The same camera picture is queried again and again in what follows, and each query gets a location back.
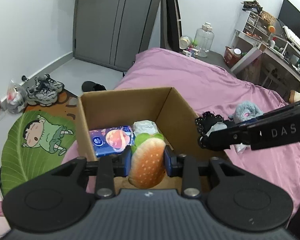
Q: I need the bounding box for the white wrapped soft bundle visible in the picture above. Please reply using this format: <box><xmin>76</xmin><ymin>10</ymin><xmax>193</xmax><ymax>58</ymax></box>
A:
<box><xmin>132</xmin><ymin>120</ymin><xmax>158</xmax><ymax>140</ymax></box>

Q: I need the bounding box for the black framed brown board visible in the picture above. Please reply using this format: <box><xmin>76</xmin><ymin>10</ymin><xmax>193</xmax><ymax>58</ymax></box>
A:
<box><xmin>160</xmin><ymin>0</ymin><xmax>182</xmax><ymax>53</ymax></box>

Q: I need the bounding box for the grey door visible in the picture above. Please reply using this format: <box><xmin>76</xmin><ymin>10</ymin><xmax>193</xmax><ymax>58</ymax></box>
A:
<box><xmin>73</xmin><ymin>0</ymin><xmax>160</xmax><ymax>72</ymax></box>

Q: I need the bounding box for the clear plastic item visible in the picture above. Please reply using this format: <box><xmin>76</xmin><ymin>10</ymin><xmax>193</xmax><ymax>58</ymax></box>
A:
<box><xmin>234</xmin><ymin>143</ymin><xmax>250</xmax><ymax>154</ymax></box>

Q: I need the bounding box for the tipped white paper cup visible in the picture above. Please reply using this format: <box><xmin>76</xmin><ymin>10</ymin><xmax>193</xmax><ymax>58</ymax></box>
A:
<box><xmin>179</xmin><ymin>36</ymin><xmax>193</xmax><ymax>50</ymax></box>

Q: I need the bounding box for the black lace fabric piece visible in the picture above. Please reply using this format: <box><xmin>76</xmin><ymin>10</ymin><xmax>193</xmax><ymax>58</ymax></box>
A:
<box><xmin>194</xmin><ymin>111</ymin><xmax>235</xmax><ymax>151</ymax></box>

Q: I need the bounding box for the grey fluffy slipper plush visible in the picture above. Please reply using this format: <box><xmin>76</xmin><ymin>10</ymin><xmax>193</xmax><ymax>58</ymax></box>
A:
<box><xmin>229</xmin><ymin>101</ymin><xmax>263</xmax><ymax>123</ymax></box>

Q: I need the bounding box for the small white box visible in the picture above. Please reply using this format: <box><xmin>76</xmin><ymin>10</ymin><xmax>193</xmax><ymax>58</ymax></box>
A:
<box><xmin>183</xmin><ymin>50</ymin><xmax>198</xmax><ymax>58</ymax></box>

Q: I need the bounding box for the small clear plastic bag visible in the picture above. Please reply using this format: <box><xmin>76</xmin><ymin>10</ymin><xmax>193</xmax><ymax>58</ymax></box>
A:
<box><xmin>6</xmin><ymin>80</ymin><xmax>27</xmax><ymax>114</ymax></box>

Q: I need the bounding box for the black computer monitor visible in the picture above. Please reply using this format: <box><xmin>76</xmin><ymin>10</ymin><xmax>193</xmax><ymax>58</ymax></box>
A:
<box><xmin>278</xmin><ymin>0</ymin><xmax>300</xmax><ymax>38</ymax></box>

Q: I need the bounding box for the white keyboard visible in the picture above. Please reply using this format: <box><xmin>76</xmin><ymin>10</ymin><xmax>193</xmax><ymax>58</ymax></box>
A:
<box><xmin>282</xmin><ymin>25</ymin><xmax>300</xmax><ymax>50</ymax></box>

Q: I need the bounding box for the white desk with clutter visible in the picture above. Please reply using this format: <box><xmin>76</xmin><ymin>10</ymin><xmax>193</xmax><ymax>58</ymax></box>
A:
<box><xmin>230</xmin><ymin>1</ymin><xmax>300</xmax><ymax>98</ymax></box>

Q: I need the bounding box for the green leaf cartoon rug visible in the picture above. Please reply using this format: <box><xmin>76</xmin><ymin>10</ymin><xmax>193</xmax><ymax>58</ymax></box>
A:
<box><xmin>1</xmin><ymin>111</ymin><xmax>76</xmax><ymax>194</ymax></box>

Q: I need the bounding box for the blue tissue pack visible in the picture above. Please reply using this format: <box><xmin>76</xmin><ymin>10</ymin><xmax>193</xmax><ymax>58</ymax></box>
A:
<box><xmin>89</xmin><ymin>126</ymin><xmax>134</xmax><ymax>158</ymax></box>

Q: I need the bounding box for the grey sneakers pair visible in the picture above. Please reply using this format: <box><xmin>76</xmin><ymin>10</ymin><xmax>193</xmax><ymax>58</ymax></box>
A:
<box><xmin>26</xmin><ymin>74</ymin><xmax>64</xmax><ymax>107</ymax></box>

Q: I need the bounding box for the burger plush toy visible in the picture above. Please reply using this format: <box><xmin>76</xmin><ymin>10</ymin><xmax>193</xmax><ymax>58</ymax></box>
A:
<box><xmin>128</xmin><ymin>133</ymin><xmax>166</xmax><ymax>189</ymax></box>

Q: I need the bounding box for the black sandal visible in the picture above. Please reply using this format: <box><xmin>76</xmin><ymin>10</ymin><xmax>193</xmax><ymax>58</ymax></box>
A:
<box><xmin>82</xmin><ymin>81</ymin><xmax>106</xmax><ymax>93</ymax></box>

